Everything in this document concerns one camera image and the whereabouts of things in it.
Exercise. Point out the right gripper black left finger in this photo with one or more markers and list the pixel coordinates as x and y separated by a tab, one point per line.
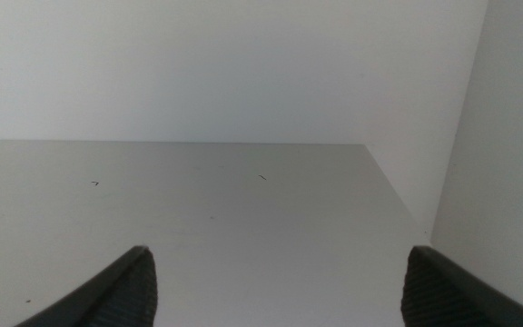
125	295

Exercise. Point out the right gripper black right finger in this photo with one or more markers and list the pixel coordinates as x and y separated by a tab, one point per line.
438	295

